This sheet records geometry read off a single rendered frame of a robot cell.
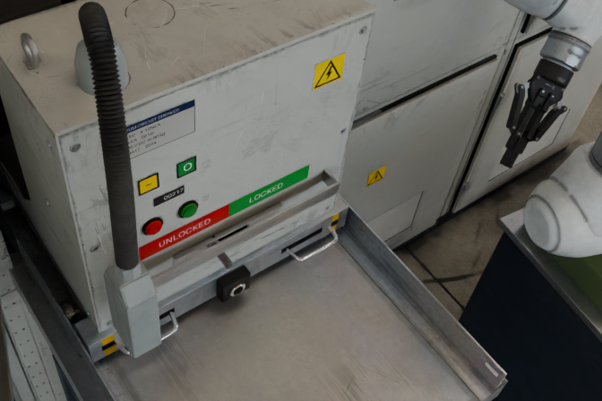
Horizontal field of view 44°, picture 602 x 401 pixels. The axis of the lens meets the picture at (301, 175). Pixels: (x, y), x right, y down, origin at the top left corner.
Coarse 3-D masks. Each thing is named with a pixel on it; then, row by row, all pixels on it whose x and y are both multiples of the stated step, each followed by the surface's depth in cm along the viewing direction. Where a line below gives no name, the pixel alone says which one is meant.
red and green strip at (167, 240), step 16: (288, 176) 124; (304, 176) 127; (256, 192) 121; (272, 192) 124; (224, 208) 118; (240, 208) 121; (192, 224) 116; (208, 224) 119; (160, 240) 114; (176, 240) 116; (144, 256) 114
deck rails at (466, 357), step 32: (352, 224) 146; (352, 256) 145; (384, 256) 141; (64, 288) 134; (384, 288) 141; (416, 288) 137; (64, 320) 125; (416, 320) 137; (448, 320) 132; (448, 352) 133; (480, 352) 128; (96, 384) 123; (480, 384) 130
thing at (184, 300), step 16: (336, 208) 143; (320, 224) 141; (336, 224) 145; (288, 240) 137; (304, 240) 141; (256, 256) 134; (272, 256) 138; (224, 272) 131; (256, 272) 138; (192, 288) 128; (208, 288) 131; (160, 304) 126; (176, 304) 128; (192, 304) 131; (160, 320) 128; (80, 336) 122; (96, 336) 121; (96, 352) 122
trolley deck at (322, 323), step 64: (320, 256) 145; (192, 320) 133; (256, 320) 134; (320, 320) 135; (384, 320) 137; (128, 384) 124; (192, 384) 125; (256, 384) 126; (320, 384) 127; (384, 384) 129; (448, 384) 130
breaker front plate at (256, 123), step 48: (288, 48) 101; (336, 48) 108; (192, 96) 96; (240, 96) 102; (288, 96) 109; (336, 96) 117; (96, 144) 91; (192, 144) 103; (240, 144) 110; (288, 144) 118; (336, 144) 127; (96, 192) 97; (192, 192) 110; (240, 192) 118; (288, 192) 128; (96, 240) 104; (144, 240) 111; (192, 240) 119; (96, 288) 112
